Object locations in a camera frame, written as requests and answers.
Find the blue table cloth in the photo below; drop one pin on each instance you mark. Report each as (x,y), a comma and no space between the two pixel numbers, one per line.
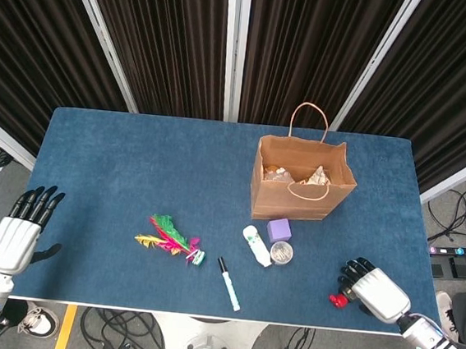
(135,165)

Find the yellow floor tape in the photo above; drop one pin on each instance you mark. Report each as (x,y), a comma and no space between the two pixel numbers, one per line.
(64,331)

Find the upright white frame post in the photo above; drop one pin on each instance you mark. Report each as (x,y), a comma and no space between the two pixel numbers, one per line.
(233,46)

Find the low white frame beam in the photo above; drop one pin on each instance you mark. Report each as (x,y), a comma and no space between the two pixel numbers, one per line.
(5,138)
(460,175)

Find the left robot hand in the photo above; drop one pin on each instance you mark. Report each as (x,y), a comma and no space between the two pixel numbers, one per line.
(11,244)

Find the small red toy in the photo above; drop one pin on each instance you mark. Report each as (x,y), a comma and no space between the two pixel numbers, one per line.
(338,301)

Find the brown paper bag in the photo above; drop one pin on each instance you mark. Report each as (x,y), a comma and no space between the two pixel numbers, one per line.
(296,207)

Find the clear jar of paper clips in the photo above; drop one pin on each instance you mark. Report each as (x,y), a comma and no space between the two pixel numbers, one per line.
(282,252)

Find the slanted white frame post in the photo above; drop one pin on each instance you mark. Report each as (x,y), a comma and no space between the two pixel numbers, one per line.
(103,34)
(375,60)

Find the colourful feather shuttlecock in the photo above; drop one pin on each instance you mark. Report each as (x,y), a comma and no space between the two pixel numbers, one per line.
(170,230)

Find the white glue bottle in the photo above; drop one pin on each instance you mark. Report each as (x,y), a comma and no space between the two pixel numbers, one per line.
(255,247)

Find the grey white sneaker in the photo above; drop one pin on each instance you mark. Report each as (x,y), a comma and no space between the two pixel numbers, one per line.
(446,310)

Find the black pleated curtain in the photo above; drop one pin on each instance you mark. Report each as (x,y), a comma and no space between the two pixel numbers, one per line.
(168,32)
(454,59)
(311,46)
(31,39)

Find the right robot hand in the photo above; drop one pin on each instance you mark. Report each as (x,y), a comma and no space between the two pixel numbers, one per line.
(382,296)

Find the green white marker pen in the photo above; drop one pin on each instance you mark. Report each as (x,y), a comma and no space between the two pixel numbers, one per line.
(229,285)

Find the purple cube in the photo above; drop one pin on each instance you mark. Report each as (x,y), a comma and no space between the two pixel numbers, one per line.
(279,230)

